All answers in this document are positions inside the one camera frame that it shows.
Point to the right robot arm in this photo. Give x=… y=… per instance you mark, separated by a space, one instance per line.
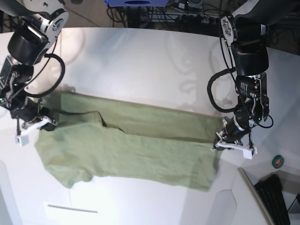
x=40 y=25

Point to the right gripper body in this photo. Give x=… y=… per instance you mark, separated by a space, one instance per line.
x=27 y=110

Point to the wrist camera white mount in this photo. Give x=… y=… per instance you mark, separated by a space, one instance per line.
x=22 y=131
x=247 y=151

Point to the green tape roll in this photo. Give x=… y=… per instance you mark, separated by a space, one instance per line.
x=277 y=161

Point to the grey monitor edge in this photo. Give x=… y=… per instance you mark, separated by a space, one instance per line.
x=257 y=198

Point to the white power strip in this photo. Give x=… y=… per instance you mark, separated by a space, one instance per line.
x=200 y=18

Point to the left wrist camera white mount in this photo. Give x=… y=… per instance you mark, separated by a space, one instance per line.
x=247 y=151

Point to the black keyboard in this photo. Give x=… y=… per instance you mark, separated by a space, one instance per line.
x=270 y=192

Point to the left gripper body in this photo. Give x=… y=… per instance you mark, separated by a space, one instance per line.
x=231 y=132

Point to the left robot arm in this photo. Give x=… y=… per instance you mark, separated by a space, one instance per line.
x=244 y=36

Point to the olive green t-shirt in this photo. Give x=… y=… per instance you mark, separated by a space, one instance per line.
x=98 y=137

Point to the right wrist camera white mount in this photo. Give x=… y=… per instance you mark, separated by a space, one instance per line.
x=22 y=131

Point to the blue box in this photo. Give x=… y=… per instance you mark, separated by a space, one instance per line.
x=146 y=3

